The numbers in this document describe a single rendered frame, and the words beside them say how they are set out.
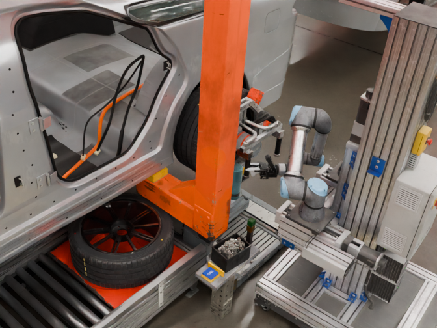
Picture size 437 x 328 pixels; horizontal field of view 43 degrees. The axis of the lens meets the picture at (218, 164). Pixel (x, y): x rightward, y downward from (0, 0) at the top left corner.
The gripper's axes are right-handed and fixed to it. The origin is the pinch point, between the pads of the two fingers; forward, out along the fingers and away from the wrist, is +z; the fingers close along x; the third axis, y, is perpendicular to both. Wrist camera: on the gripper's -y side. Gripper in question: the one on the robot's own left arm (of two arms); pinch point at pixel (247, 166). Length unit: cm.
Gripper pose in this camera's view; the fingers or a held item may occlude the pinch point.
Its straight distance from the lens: 354.5
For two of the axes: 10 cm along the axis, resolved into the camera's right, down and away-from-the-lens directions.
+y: -0.6, 8.0, 6.0
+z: -9.9, 0.0, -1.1
